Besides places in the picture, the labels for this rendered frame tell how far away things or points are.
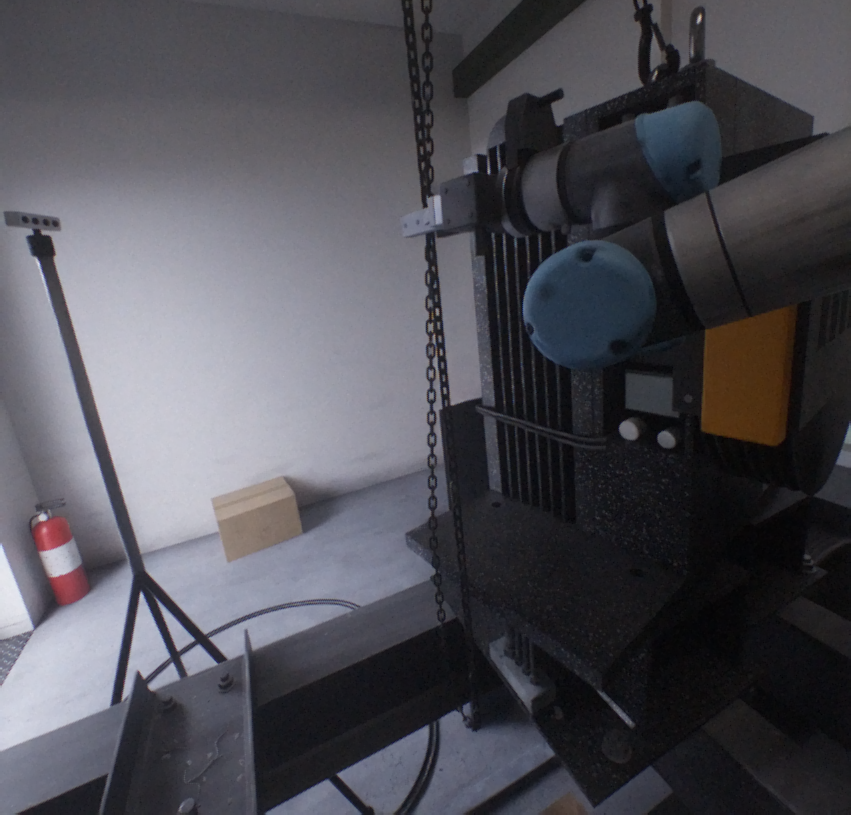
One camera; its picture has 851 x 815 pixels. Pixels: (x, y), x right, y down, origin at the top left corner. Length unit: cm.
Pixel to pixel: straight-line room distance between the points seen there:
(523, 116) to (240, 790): 99
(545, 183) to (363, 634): 94
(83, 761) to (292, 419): 206
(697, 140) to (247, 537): 260
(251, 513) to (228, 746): 176
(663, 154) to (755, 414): 30
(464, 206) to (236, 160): 245
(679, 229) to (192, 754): 101
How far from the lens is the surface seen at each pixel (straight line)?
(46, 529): 283
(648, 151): 40
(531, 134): 48
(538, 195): 44
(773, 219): 27
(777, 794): 95
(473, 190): 46
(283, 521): 272
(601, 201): 42
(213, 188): 282
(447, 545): 87
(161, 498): 302
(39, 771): 118
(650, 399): 76
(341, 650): 108
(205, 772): 100
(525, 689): 91
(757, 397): 57
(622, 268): 25
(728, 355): 56
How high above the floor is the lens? 140
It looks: 13 degrees down
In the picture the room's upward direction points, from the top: 6 degrees counter-clockwise
